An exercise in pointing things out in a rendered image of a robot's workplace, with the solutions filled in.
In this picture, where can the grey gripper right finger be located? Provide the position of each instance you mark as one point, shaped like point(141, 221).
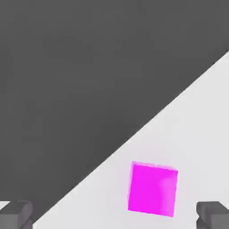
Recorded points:
point(213, 216)

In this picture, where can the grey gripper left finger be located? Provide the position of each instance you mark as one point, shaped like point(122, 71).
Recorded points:
point(14, 216)

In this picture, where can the small magenta cube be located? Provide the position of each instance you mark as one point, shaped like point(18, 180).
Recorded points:
point(152, 189)

